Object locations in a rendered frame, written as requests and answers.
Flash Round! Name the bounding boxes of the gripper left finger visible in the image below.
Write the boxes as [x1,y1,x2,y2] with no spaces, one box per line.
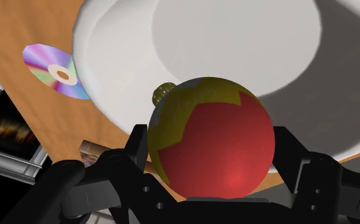
[0,123,180,224]

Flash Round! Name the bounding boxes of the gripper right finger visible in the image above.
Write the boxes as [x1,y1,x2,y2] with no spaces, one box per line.
[272,125,360,224]

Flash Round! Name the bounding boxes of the red and yellow ball ornament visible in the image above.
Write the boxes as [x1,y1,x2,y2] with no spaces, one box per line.
[147,76,276,200]

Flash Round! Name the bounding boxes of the large white bowl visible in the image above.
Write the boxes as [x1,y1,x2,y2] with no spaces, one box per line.
[72,0,360,174]

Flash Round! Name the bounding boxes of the iridescent compact disc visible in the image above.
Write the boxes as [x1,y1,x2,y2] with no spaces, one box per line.
[22,43,90,101]

